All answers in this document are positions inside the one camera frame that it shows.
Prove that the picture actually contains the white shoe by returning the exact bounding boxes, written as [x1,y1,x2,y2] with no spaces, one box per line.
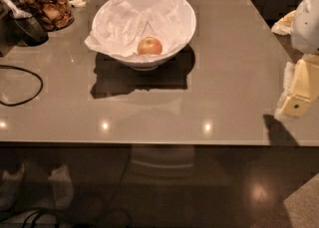
[37,164,74,210]
[0,163,25,211]

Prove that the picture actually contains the white shoe right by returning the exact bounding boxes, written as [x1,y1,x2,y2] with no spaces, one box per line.
[37,164,74,210]

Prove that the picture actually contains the white ceramic bowl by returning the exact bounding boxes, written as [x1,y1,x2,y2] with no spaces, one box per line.
[91,0,197,72]

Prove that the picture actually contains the black cable loop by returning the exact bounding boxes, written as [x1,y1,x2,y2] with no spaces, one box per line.
[0,64,45,108]

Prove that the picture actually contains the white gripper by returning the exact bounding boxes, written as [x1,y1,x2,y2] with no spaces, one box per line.
[280,0,319,117]

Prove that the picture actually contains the black round appliance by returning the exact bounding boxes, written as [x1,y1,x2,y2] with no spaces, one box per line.
[1,0,49,46]

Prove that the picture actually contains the red yellow apple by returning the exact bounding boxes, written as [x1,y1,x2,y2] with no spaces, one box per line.
[137,37,162,55]

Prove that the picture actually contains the white crumpled paper liner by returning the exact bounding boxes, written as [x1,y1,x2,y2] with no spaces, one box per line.
[84,0,193,63]

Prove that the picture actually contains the small white packets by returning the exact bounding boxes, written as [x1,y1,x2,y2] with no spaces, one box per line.
[67,0,91,9]

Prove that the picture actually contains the yellow white cloth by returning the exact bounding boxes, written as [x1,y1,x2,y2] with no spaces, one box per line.
[271,10,296,36]

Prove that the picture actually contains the white shoe left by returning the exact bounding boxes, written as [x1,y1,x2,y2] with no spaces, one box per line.
[0,163,25,211]

